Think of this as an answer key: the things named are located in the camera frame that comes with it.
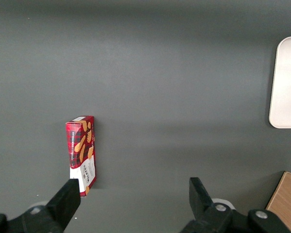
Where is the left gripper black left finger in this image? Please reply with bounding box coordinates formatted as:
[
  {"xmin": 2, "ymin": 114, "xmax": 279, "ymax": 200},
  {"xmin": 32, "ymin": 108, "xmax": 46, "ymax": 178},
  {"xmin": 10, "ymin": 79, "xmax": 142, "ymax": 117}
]
[{"xmin": 9, "ymin": 178, "xmax": 81, "ymax": 233}]

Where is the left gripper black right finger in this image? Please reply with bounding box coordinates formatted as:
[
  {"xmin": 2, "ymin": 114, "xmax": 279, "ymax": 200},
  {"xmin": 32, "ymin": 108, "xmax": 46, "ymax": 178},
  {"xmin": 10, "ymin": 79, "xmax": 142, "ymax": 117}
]
[{"xmin": 179, "ymin": 177, "xmax": 236, "ymax": 233}]

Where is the white rounded plastic tray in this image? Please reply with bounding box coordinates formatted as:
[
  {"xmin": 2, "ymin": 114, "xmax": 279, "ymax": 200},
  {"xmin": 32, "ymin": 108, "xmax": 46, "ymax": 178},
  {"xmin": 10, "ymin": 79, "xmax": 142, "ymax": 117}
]
[{"xmin": 268, "ymin": 36, "xmax": 291, "ymax": 129}]

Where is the light wooden board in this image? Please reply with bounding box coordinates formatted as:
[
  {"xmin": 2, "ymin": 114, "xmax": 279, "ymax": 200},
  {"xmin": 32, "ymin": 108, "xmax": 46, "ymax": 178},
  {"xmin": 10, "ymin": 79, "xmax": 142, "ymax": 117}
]
[{"xmin": 265, "ymin": 171, "xmax": 291, "ymax": 233}]

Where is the red tartan shortbread box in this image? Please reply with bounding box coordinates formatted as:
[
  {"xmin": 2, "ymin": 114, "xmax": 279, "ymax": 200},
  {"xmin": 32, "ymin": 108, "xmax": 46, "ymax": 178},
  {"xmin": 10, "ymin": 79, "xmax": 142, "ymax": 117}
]
[{"xmin": 65, "ymin": 116, "xmax": 97, "ymax": 198}]

